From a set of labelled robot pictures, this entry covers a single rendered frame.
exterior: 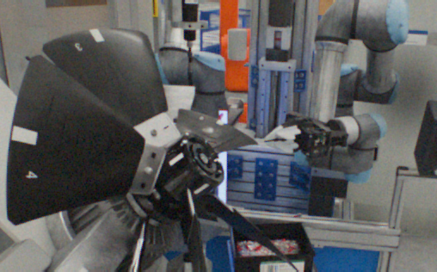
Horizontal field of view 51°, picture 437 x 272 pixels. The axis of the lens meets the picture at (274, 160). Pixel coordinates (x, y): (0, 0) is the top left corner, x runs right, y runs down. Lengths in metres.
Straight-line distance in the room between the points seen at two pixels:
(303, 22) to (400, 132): 1.26
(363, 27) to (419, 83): 1.55
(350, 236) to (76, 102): 0.96
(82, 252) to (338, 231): 0.85
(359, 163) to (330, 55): 0.30
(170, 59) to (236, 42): 3.06
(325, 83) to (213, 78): 0.57
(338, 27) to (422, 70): 1.55
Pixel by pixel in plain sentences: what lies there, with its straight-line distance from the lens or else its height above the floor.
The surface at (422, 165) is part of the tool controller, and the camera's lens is 1.34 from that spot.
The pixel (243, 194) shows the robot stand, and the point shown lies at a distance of 1.82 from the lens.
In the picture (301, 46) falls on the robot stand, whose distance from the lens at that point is 1.82.
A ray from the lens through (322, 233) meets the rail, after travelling 1.42.
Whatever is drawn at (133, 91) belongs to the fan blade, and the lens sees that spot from 0.94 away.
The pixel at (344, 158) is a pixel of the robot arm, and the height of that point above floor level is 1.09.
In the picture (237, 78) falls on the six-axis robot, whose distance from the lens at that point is 4.89.
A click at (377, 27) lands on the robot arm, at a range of 1.26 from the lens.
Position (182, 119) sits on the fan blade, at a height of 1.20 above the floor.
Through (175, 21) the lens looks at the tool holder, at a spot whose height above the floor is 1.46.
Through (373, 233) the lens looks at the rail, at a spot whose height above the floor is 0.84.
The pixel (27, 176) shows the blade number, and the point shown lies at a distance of 0.66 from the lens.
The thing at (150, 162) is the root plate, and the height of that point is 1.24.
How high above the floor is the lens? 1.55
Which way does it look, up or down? 22 degrees down
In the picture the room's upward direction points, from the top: 3 degrees clockwise
